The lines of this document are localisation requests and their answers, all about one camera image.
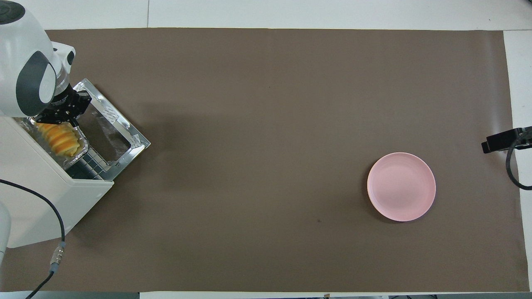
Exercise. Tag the glass oven door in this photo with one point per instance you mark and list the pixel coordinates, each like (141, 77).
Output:
(129, 133)

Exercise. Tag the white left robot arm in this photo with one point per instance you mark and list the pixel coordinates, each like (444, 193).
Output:
(20, 54)

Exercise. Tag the golden ridged bread loaf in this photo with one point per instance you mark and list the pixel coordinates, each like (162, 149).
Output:
(60, 139)

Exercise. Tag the brown table mat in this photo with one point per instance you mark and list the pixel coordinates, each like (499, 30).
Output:
(249, 145)

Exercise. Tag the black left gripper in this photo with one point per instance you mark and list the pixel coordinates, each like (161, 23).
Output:
(66, 106)

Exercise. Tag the cream toaster oven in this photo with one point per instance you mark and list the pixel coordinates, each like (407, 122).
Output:
(37, 203)

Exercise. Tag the metal oven rack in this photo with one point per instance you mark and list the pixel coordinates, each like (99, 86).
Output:
(97, 166)

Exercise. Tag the pink round plate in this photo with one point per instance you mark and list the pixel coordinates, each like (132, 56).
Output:
(401, 187)

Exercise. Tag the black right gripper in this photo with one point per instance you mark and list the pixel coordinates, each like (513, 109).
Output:
(525, 136)

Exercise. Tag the aluminium foil baking tray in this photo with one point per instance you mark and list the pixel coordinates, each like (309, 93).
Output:
(81, 151)

